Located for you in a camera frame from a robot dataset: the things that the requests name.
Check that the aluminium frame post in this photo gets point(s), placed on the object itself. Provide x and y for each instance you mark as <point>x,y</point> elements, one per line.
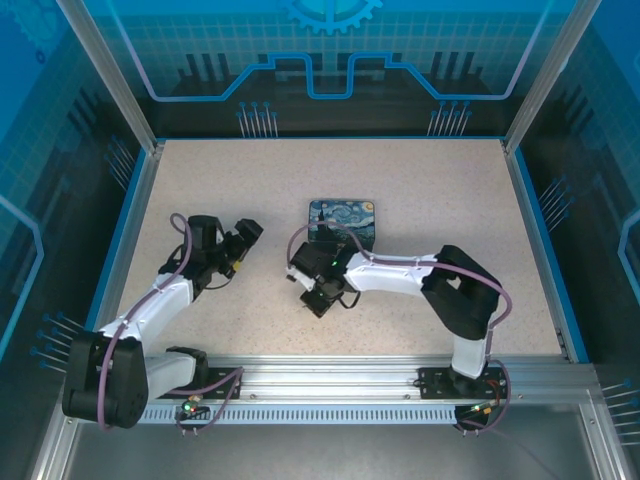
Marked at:
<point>545,80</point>
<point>114,80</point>

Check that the aluminium side rail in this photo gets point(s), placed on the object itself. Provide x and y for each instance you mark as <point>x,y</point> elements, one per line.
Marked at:
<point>127,250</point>
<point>542,250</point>

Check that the grey metal shelf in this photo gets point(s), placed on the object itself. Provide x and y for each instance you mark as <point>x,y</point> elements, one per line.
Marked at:
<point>325,455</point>

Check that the aluminium mounting rail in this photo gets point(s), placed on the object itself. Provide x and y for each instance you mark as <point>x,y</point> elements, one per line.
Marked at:
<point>325,380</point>

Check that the starry night print tin box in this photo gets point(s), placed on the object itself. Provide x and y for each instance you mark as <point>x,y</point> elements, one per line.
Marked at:
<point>350,220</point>

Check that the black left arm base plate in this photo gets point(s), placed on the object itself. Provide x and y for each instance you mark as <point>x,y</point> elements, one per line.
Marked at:
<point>215,380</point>

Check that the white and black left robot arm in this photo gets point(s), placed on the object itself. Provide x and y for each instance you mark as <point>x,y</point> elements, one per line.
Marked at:
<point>165,305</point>

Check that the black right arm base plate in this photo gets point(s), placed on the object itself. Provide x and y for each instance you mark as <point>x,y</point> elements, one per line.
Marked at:
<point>435,385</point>

